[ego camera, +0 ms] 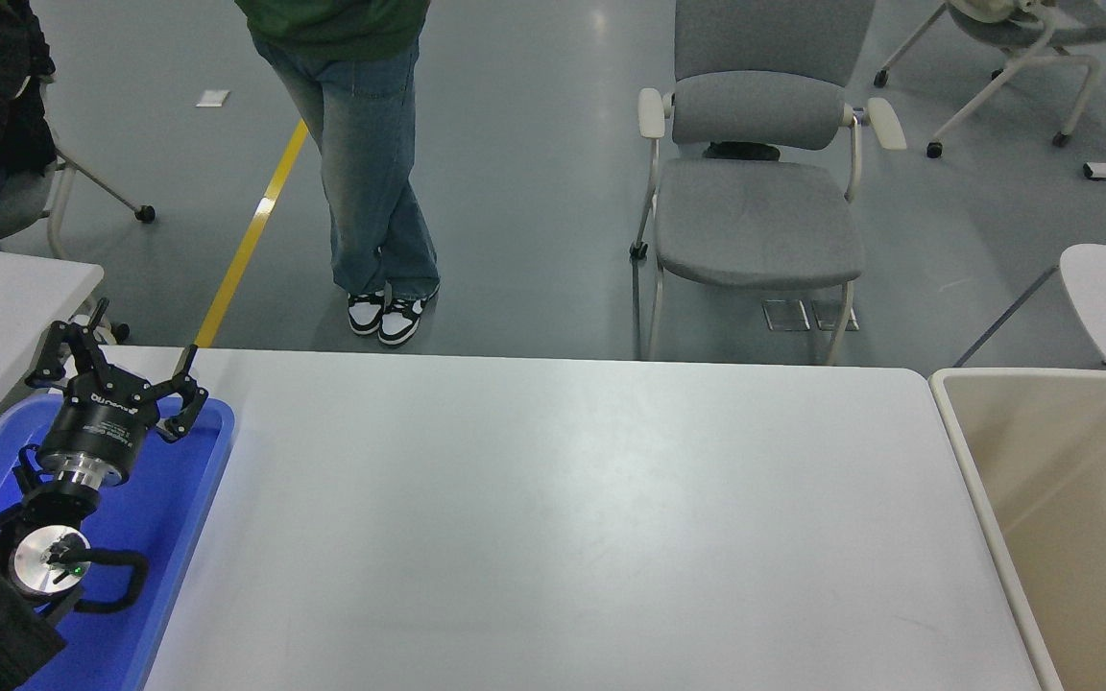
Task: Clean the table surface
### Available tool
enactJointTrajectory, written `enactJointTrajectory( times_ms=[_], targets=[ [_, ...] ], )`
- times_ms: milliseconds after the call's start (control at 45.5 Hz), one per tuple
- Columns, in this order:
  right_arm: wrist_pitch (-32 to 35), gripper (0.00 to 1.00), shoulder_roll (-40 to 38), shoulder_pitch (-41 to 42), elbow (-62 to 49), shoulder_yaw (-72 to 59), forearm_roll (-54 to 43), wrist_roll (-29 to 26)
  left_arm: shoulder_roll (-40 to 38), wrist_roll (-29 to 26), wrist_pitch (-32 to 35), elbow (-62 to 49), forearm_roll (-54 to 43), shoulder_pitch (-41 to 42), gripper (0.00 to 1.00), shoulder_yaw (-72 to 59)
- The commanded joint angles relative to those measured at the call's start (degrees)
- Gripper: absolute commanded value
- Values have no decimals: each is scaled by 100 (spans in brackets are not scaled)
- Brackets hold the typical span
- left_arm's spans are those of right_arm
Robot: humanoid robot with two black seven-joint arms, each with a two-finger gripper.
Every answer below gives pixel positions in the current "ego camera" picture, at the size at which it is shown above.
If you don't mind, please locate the grey chair with white legs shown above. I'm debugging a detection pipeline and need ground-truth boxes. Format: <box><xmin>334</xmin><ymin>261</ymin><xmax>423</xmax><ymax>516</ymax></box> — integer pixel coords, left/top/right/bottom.
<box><xmin>0</xmin><ymin>77</ymin><xmax>156</xmax><ymax>262</ymax></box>

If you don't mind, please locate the white framed wheeled chair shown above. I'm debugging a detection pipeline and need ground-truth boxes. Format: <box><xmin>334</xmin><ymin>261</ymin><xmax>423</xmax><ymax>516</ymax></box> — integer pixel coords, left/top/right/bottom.
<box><xmin>875</xmin><ymin>0</ymin><xmax>1106</xmax><ymax>159</ymax></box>

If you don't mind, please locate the clear floor plate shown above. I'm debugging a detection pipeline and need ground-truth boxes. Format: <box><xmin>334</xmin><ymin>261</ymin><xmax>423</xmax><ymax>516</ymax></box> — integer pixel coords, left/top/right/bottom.
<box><xmin>762</xmin><ymin>299</ymin><xmax>811</xmax><ymax>333</ymax></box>
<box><xmin>812</xmin><ymin>299</ymin><xmax>859</xmax><ymax>333</ymax></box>

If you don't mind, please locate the blue plastic tray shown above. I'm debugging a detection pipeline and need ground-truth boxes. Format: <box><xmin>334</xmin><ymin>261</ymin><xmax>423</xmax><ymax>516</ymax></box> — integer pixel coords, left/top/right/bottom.
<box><xmin>0</xmin><ymin>392</ymin><xmax>235</xmax><ymax>691</ymax></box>

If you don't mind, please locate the large pale bin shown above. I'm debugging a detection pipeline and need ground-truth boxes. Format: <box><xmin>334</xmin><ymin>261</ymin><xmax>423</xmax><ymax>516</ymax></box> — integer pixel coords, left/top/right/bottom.
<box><xmin>929</xmin><ymin>368</ymin><xmax>1106</xmax><ymax>691</ymax></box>

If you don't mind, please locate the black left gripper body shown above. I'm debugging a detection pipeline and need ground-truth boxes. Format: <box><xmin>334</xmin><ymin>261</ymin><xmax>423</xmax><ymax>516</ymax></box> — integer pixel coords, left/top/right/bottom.
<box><xmin>40</xmin><ymin>380</ymin><xmax>164</xmax><ymax>473</ymax></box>

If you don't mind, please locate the standing person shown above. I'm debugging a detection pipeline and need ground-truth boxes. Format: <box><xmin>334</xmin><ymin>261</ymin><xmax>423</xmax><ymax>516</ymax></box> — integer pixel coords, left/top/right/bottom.
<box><xmin>234</xmin><ymin>0</ymin><xmax>441</xmax><ymax>347</ymax></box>

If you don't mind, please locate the grey padded armchair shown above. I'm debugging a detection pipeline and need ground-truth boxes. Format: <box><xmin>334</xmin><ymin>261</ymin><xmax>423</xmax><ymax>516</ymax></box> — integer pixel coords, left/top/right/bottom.
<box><xmin>628</xmin><ymin>0</ymin><xmax>907</xmax><ymax>366</ymax></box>

